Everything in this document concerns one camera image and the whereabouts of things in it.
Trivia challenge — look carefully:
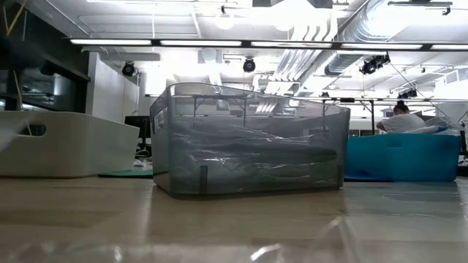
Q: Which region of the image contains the white plastic bin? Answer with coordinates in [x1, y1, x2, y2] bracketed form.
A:
[0, 110, 141, 179]

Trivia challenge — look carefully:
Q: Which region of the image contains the long ceiling light strip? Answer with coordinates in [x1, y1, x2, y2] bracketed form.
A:
[69, 37, 468, 52]

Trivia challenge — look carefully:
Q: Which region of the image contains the silver ventilation duct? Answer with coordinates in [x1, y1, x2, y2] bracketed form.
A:
[323, 0, 416, 77]

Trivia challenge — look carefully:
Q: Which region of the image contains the person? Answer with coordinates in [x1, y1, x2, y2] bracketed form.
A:
[376, 100, 427, 133]

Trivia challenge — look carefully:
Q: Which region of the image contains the blue bin lid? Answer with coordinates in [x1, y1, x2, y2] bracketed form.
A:
[344, 173, 396, 183]

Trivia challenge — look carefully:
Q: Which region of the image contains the green bin lid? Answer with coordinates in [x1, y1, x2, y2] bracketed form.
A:
[97, 169, 169, 180]

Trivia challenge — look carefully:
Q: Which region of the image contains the black monitor on stand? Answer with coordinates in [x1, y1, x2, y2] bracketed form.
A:
[124, 115, 151, 158]

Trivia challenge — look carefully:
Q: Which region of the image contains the teal plastic bin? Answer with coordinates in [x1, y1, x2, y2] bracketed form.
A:
[343, 132, 463, 183]

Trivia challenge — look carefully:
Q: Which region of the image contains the black ceiling spotlight cluster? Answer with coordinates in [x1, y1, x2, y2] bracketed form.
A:
[359, 52, 391, 76]
[397, 88, 418, 100]

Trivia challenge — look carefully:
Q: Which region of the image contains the blue toothbrush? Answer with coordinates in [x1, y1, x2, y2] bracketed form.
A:
[423, 115, 462, 137]
[404, 123, 450, 135]

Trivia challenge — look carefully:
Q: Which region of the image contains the smoky grey clear bin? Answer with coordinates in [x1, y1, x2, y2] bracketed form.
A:
[149, 82, 351, 197]

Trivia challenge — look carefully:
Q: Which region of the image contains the yellow power cable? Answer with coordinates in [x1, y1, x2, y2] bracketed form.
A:
[0, 0, 34, 137]

